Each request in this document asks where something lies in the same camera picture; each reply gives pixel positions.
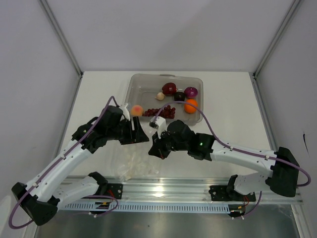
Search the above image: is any aluminium mounting rail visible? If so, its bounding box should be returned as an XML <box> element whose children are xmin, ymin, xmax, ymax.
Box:
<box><xmin>62</xmin><ymin>176</ymin><xmax>303</xmax><ymax>205</ymax></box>

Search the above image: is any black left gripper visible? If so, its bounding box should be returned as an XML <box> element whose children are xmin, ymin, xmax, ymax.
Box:
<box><xmin>107</xmin><ymin>117</ymin><xmax>149</xmax><ymax>145</ymax></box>

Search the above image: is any white slotted cable duct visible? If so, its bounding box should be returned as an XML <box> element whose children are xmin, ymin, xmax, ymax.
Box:
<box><xmin>62</xmin><ymin>201</ymin><xmax>230</xmax><ymax>214</ymax></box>

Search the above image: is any clear zip top bag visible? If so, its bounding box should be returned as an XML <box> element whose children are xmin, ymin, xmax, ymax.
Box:
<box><xmin>110</xmin><ymin>142</ymin><xmax>160</xmax><ymax>181</ymax></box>

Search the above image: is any red grape bunch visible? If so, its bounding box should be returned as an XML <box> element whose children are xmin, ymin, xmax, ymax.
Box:
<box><xmin>142</xmin><ymin>105</ymin><xmax>176</xmax><ymax>119</ymax></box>

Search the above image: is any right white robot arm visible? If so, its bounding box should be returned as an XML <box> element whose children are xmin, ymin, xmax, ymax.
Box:
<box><xmin>148</xmin><ymin>118</ymin><xmax>299</xmax><ymax>201</ymax></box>

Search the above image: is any yellow pink peach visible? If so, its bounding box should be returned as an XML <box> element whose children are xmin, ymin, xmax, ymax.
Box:
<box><xmin>130</xmin><ymin>105</ymin><xmax>144</xmax><ymax>116</ymax></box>

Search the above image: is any aluminium frame post left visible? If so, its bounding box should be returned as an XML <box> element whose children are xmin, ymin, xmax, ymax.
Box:
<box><xmin>38</xmin><ymin>0</ymin><xmax>83</xmax><ymax>77</ymax></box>

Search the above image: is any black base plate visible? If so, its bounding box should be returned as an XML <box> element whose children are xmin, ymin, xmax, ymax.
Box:
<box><xmin>209</xmin><ymin>185</ymin><xmax>256</xmax><ymax>202</ymax></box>
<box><xmin>98</xmin><ymin>183</ymin><xmax>123</xmax><ymax>199</ymax></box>

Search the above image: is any purple red onion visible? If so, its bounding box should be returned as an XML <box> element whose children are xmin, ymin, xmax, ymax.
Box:
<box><xmin>184</xmin><ymin>87</ymin><xmax>198</xmax><ymax>99</ymax></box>

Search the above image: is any dark red apple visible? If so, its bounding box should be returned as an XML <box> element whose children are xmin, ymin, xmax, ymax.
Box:
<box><xmin>162</xmin><ymin>82</ymin><xmax>177</xmax><ymax>96</ymax></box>

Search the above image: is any white garlic bulb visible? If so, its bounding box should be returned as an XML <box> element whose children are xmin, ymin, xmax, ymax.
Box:
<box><xmin>155</xmin><ymin>92</ymin><xmax>165</xmax><ymax>101</ymax></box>

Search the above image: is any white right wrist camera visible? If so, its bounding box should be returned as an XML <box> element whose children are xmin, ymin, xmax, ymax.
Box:
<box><xmin>149</xmin><ymin>117</ymin><xmax>167</xmax><ymax>132</ymax></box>

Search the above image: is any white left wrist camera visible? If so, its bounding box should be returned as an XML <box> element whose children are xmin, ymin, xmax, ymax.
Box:
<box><xmin>119</xmin><ymin>103</ymin><xmax>130</xmax><ymax>120</ymax></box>

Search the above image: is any aluminium frame post right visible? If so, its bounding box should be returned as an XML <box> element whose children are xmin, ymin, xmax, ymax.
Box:
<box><xmin>253</xmin><ymin>0</ymin><xmax>304</xmax><ymax>80</ymax></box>

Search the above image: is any orange fruit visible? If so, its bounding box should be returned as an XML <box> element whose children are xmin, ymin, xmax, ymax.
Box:
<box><xmin>184</xmin><ymin>99</ymin><xmax>198</xmax><ymax>114</ymax></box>

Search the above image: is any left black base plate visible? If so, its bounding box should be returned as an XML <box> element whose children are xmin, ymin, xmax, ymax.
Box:
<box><xmin>98</xmin><ymin>183</ymin><xmax>123</xmax><ymax>199</ymax></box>

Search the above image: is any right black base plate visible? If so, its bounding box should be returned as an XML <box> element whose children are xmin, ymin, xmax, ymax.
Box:
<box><xmin>209</xmin><ymin>185</ymin><xmax>256</xmax><ymax>202</ymax></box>

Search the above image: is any aluminium frame post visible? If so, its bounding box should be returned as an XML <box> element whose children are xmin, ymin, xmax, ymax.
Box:
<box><xmin>38</xmin><ymin>0</ymin><xmax>83</xmax><ymax>77</ymax></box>
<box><xmin>253</xmin><ymin>0</ymin><xmax>304</xmax><ymax>80</ymax></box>

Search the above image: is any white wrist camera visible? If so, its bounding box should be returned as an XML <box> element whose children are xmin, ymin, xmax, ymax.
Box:
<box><xmin>119</xmin><ymin>103</ymin><xmax>130</xmax><ymax>120</ymax></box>
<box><xmin>149</xmin><ymin>117</ymin><xmax>167</xmax><ymax>132</ymax></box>

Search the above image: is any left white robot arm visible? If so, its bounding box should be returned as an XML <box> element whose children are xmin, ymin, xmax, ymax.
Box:
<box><xmin>11</xmin><ymin>106</ymin><xmax>149</xmax><ymax>226</ymax></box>

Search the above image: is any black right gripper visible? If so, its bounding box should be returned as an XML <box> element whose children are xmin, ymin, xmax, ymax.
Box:
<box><xmin>149</xmin><ymin>129</ymin><xmax>189</xmax><ymax>160</ymax></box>

